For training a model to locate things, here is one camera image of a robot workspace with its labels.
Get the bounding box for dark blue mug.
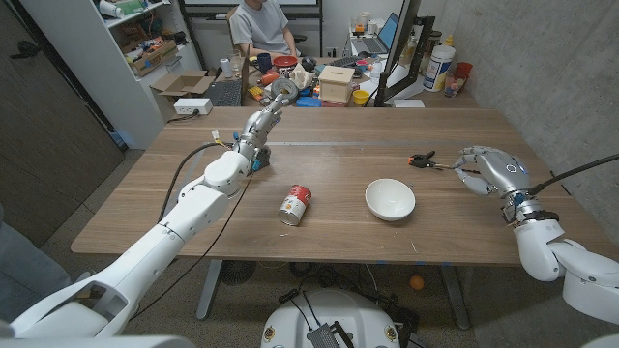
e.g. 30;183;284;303
251;51;274;73

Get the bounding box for black door handle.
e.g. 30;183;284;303
9;41;43;60

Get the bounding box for person in blue jeans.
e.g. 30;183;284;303
0;205;96;325

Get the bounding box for white shelf unit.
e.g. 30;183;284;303
18;0;202;150

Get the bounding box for black orange pliers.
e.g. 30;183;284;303
407;150;439;170

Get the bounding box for slim dark pen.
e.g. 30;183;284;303
432;162;481;175

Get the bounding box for person in grey shirt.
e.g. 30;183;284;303
227;0;301;59

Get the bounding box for white canister blue label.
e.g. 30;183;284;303
423;43;457;93

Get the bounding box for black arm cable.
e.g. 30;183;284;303
157;141;236;226
526;153;619;197

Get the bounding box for clear glass with items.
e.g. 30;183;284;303
443;72;468;99

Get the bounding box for wooden box with slot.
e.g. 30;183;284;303
317;65;356;104

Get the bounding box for red bowl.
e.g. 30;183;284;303
272;54;300;70

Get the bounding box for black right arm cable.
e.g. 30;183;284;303
526;153;619;197

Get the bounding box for black monitor on stand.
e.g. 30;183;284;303
374;0;436;107

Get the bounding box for white power strip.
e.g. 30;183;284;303
172;97;214;116

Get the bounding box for open laptop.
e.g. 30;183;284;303
355;12;401;55

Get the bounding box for black round fan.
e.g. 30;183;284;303
220;259;257;286

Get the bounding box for red white soup can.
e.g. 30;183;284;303
277;184;312;227

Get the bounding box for white ceramic bowl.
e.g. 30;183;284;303
365;178;417;222

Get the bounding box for grey duct tape roll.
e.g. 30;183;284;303
270;77;300;106

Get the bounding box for grey table leg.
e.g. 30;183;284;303
439;264;471;331
195;259;223;321

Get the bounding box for open cardboard box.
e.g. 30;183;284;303
149;70;217;122

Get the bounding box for beige crumpled bag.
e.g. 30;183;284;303
288;62;315;91

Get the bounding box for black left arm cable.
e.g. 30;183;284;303
157;141;236;226

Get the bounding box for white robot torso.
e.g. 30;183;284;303
260;288;401;348

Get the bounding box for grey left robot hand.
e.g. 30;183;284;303
231;94;291;171

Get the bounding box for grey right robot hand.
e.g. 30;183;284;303
453;145;557;226

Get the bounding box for black keyboard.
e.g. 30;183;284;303
205;79;243;107

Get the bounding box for cardboard box of clutter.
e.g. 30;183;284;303
123;39;180;77

